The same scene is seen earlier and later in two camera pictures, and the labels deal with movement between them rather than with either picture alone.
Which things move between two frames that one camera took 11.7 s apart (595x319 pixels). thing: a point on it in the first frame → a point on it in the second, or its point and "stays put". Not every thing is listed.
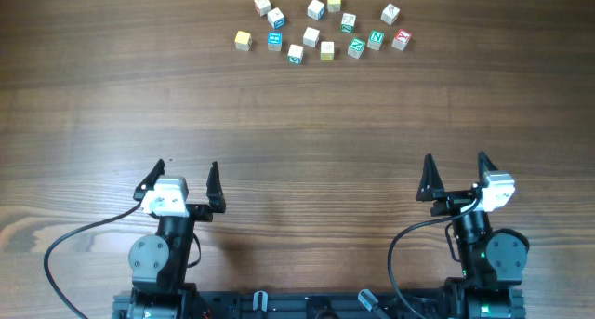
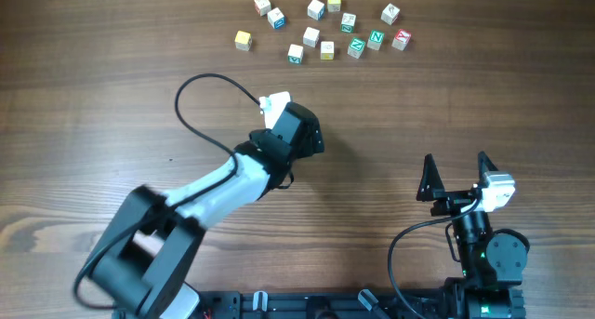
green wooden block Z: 355,47 stays put
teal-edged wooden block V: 295,54 stays put
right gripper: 431,189 stays put
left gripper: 202,212 → 314,145
